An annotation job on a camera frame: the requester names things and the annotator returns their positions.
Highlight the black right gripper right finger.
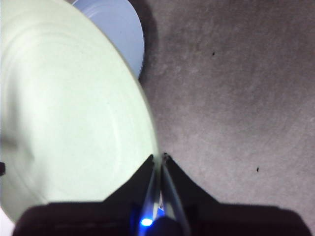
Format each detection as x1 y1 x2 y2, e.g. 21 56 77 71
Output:
162 152 312 236

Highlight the light blue plate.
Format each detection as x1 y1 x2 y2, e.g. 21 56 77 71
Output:
71 0 145 81

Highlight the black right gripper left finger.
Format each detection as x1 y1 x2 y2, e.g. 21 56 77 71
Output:
12 154 155 236

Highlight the pale green plate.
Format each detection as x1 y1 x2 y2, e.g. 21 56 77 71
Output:
0 0 159 223

